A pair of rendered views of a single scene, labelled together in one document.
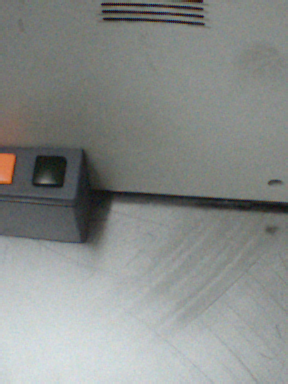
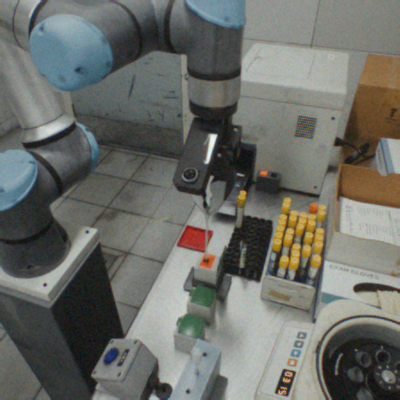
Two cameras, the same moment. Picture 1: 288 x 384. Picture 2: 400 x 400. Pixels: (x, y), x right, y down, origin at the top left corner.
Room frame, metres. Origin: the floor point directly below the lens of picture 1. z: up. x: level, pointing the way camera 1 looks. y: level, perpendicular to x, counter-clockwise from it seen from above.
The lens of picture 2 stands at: (-0.54, 0.14, 1.51)
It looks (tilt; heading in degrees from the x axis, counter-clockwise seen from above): 41 degrees down; 7
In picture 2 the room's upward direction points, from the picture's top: straight up
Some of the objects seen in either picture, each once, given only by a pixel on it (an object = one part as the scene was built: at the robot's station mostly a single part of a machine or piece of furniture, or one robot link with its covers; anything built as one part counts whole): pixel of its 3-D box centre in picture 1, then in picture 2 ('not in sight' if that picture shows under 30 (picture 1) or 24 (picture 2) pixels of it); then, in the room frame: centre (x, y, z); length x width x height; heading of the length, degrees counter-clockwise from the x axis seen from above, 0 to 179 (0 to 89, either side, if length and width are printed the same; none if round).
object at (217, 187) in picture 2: not in sight; (220, 190); (-0.04, 0.17, 1.11); 0.06 x 0.03 x 0.09; 168
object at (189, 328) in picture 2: not in sight; (189, 334); (-0.20, 0.21, 0.91); 0.05 x 0.04 x 0.07; 78
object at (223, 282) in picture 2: not in sight; (207, 279); (-0.06, 0.19, 0.89); 0.09 x 0.05 x 0.04; 78
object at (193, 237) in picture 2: not in sight; (195, 237); (0.07, 0.23, 0.88); 0.07 x 0.07 x 0.01; 78
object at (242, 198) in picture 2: not in sight; (250, 230); (0.05, 0.11, 0.93); 0.17 x 0.09 x 0.11; 169
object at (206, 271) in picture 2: not in sight; (208, 270); (-0.06, 0.19, 0.92); 0.05 x 0.04 x 0.06; 78
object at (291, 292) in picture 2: not in sight; (294, 256); (0.01, 0.01, 0.91); 0.20 x 0.10 x 0.07; 168
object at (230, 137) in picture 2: not in sight; (213, 134); (-0.03, 0.19, 1.22); 0.09 x 0.08 x 0.12; 168
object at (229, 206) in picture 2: not in sight; (233, 180); (0.25, 0.15, 0.92); 0.21 x 0.07 x 0.05; 168
